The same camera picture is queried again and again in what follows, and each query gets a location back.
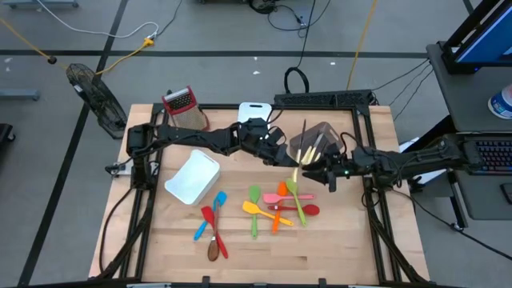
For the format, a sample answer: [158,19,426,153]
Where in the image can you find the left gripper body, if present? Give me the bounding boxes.
[238,118,288,161]

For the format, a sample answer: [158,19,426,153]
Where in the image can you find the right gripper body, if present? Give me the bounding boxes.
[322,146,363,193]

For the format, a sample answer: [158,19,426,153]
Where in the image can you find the light green silicone spoon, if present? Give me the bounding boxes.
[285,178,308,228]

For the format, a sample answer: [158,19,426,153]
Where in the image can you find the orange silicone spatula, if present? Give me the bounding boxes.
[271,181,289,234]

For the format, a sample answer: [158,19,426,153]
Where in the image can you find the red silicone spoon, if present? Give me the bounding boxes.
[267,203,321,217]

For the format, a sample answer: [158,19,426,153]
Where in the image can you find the pink silicone spatula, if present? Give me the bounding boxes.
[262,193,315,205]

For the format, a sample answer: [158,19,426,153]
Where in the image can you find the green silicone spatula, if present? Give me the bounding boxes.
[249,184,262,240]

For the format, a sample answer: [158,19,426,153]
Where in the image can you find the yellow silicone spatula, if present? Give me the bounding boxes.
[242,200,295,228]

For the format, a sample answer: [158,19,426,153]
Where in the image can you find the blue silicone spatula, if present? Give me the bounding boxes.
[193,190,228,242]

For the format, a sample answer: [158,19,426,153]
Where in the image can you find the red silicone spatula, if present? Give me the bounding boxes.
[200,206,230,260]

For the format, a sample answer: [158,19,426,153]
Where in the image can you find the small white plastic bin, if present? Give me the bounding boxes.
[237,102,274,126]

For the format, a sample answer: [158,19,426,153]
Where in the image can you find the grey translucent plastic bin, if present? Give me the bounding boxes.
[288,121,346,162]

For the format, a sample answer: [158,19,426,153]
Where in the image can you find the black power strip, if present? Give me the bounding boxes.
[274,89,374,107]

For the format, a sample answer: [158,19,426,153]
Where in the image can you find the large white plastic bin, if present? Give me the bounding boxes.
[164,149,222,206]

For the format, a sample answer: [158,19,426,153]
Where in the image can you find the red framed box grater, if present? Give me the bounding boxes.
[161,85,210,132]

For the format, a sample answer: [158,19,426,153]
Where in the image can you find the white paper sheet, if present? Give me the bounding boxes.
[399,138,448,186]

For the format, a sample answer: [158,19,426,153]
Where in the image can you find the grey desk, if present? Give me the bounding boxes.
[426,42,512,222]

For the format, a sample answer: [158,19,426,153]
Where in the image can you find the backlit keyboard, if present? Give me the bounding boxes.
[465,139,512,176]

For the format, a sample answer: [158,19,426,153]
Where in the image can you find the black floor fan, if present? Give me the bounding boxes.
[65,62,129,140]

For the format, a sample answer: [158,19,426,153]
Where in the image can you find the blue white wipes canister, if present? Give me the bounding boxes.
[487,83,512,120]

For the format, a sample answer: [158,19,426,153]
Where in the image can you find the computer monitor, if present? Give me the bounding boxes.
[442,0,512,75]

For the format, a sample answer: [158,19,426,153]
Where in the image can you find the grey furniture base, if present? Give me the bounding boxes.
[0,90,41,102]
[3,0,80,10]

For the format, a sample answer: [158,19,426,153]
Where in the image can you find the black floor object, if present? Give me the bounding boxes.
[0,122,17,144]

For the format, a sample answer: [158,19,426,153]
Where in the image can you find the black desk cable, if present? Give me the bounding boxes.
[394,67,435,123]
[371,58,432,92]

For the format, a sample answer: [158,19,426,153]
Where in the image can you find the black hanging cable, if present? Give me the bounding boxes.
[283,0,318,95]

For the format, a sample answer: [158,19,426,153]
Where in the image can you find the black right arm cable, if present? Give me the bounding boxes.
[390,187,512,262]

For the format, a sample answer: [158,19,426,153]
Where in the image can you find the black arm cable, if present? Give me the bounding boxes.
[98,186,135,274]
[390,187,512,262]

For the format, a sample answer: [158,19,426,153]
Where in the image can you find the yellow hanging cable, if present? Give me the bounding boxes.
[346,0,379,91]

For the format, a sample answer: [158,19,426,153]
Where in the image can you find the black cable bundle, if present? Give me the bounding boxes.
[247,0,333,33]

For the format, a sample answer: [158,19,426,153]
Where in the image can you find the white metal bracket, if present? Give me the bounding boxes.
[113,161,134,178]

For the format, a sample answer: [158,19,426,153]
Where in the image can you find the yellow extension cable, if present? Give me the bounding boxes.
[0,18,155,77]

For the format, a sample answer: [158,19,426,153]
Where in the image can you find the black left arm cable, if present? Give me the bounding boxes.
[98,186,135,274]

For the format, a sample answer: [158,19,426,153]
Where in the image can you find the white cable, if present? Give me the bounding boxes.
[35,0,160,40]

